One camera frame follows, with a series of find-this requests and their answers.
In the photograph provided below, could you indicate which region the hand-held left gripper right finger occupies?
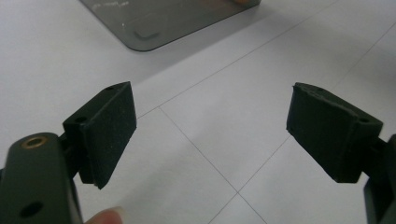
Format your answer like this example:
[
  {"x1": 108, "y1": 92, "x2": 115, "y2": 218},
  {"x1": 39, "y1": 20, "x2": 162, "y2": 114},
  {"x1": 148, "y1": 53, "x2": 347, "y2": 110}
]
[{"x1": 286, "y1": 81, "x2": 384, "y2": 184}]

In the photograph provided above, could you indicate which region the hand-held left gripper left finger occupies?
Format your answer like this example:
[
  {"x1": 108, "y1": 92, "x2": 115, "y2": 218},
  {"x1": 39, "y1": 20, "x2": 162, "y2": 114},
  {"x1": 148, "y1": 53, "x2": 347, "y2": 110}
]
[{"x1": 62, "y1": 81, "x2": 138, "y2": 190}]

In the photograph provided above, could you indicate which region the grey transparent plastic box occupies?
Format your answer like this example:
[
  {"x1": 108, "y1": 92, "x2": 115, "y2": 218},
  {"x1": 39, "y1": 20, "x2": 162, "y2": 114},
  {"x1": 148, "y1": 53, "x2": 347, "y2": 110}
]
[{"x1": 78, "y1": 0, "x2": 262, "y2": 52}]

